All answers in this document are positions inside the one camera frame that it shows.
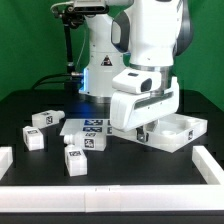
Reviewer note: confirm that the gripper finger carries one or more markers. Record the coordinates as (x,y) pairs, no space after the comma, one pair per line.
(153,125)
(142,135)

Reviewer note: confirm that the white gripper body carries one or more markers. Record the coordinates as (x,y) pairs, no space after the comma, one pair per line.
(129,111)

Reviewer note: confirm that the white square tabletop part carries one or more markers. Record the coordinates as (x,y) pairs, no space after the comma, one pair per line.
(172,133)

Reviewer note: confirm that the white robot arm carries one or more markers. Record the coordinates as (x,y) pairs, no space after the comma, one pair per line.
(130,60)

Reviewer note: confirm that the white tag sheet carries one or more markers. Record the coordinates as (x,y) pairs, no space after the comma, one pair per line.
(72,126)

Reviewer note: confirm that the white U-shaped fence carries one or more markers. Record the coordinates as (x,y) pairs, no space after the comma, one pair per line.
(115,198)

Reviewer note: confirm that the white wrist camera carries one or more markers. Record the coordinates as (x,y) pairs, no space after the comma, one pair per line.
(137,81)

